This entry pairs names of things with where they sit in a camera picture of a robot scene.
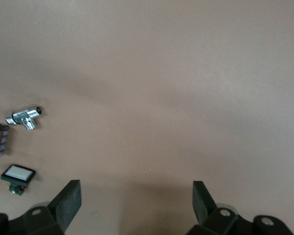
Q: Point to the square white push button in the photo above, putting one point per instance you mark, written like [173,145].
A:
[17,172]

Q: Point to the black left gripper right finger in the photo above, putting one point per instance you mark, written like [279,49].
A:
[203,204]

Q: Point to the chrome angle valve fitting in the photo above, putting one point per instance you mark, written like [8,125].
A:
[22,116]

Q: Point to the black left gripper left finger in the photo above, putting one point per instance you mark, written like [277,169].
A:
[63,205]

